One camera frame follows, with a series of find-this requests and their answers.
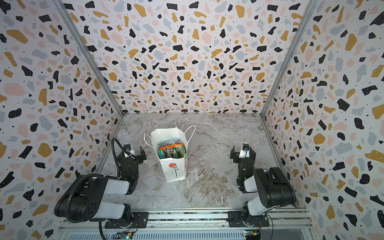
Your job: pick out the left green circuit board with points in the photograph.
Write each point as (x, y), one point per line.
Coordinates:
(126, 235)

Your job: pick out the right corner aluminium post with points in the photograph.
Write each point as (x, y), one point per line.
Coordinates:
(290, 54)

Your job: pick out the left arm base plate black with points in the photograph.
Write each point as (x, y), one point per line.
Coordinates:
(135, 220)

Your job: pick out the teal pink Fox's candy packet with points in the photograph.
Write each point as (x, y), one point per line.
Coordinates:
(169, 142)

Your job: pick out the right circuit board with wires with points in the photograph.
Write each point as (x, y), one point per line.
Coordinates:
(253, 235)

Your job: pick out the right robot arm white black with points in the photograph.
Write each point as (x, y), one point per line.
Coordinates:
(273, 189)

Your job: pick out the corner aluminium post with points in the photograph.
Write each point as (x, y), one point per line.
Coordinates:
(60, 8)
(290, 54)

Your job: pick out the white paper bag red flower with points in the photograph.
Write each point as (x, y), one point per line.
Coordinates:
(173, 169)

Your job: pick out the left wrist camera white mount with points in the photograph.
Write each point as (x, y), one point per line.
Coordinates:
(128, 151)

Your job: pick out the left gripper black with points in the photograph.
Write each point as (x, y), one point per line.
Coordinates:
(132, 156)

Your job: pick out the left corner aluminium post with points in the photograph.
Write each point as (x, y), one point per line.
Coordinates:
(60, 8)

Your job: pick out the orange pink Fox's candy packet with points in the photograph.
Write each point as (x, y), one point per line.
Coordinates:
(172, 146)

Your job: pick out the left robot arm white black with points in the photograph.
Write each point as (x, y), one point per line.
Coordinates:
(84, 200)

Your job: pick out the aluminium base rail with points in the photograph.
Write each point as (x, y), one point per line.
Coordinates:
(286, 223)

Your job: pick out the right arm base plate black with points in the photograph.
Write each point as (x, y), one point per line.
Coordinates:
(237, 219)

